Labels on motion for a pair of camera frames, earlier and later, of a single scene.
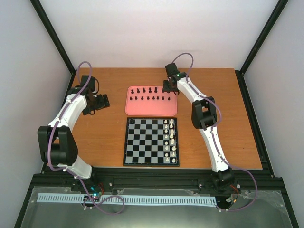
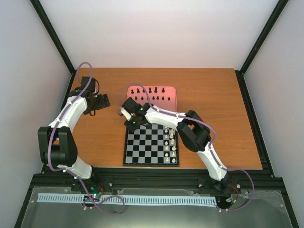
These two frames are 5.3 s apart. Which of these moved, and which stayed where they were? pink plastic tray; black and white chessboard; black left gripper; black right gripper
Moved: black right gripper
Stayed: black left gripper; black and white chessboard; pink plastic tray
